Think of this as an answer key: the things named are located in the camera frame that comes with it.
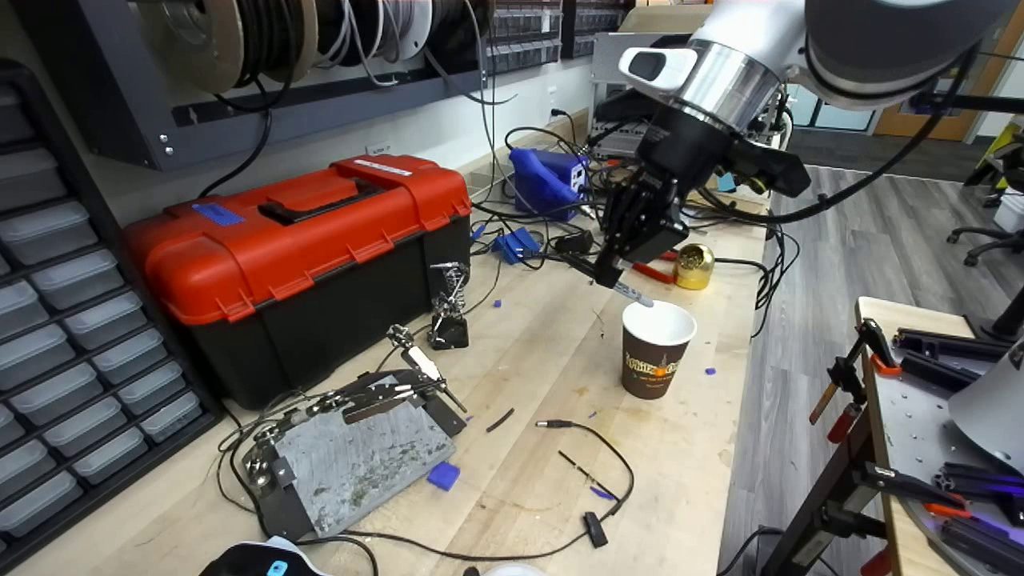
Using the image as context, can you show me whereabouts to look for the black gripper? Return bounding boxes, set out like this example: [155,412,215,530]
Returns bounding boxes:
[579,167,695,292]

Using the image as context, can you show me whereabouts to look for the grey black marker pen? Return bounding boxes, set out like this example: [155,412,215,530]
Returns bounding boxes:
[611,274,656,314]

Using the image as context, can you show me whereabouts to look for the brown paper coffee cup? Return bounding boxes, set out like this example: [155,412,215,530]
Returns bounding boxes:
[618,297,701,403]

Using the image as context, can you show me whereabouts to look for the blue connector block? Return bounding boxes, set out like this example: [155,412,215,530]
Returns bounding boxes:
[491,227,548,266]

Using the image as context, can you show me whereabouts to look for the helping hands magnifier stand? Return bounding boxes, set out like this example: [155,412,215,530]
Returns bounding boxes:
[426,260,474,350]

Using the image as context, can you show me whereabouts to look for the grey black bench machine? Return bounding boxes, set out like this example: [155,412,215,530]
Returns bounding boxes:
[589,28,645,121]

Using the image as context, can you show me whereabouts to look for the thin probe blue tip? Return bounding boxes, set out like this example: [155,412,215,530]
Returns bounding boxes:
[554,445,625,504]

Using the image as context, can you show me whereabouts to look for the silver black probe tool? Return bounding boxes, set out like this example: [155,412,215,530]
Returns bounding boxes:
[385,322,471,420]

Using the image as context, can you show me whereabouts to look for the black orange bar clamp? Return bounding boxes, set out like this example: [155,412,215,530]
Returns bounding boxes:
[806,315,905,427]

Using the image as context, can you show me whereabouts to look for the small blue square piece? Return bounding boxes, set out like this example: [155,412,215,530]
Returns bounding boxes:
[426,461,463,496]

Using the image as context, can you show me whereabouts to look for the grey metal plate board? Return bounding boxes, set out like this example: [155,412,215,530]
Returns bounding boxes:
[239,368,471,544]

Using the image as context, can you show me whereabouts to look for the perforated side table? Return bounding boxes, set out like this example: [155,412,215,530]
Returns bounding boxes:
[762,294,1024,576]

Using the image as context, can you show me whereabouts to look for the red black toolbox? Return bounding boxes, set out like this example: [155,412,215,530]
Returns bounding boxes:
[120,153,474,412]

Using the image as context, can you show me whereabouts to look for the black office chair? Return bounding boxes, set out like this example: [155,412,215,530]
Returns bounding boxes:
[943,132,1024,346]

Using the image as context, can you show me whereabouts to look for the purple black hand tools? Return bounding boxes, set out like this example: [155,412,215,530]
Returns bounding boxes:
[923,456,1024,576]

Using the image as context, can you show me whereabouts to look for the black white device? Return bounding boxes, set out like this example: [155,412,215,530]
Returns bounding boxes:
[197,534,322,576]

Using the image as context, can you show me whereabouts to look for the small parts drawer cabinet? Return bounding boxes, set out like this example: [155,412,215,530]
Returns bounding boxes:
[0,60,224,569]

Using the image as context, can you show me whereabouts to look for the red handled pliers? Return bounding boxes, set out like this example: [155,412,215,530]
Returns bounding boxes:
[637,251,682,289]

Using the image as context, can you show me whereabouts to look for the black cable tangle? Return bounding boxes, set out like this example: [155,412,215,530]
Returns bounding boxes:
[500,121,802,338]

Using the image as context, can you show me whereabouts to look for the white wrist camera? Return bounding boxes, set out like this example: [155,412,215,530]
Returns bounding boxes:
[615,41,697,97]

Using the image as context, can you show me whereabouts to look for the long thin black cable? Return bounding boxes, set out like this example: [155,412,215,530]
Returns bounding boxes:
[218,414,639,566]

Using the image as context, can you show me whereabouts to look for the large black wire spool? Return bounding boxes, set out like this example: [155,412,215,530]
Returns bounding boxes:
[429,0,496,75]

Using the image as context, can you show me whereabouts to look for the white wire spool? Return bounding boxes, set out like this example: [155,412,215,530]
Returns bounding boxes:
[315,0,434,69]

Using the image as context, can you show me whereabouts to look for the tan flange wire spool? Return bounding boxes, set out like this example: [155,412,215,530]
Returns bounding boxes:
[136,0,247,97]

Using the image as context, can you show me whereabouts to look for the grey wire spool rack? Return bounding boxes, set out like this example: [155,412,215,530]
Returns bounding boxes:
[20,0,632,171]

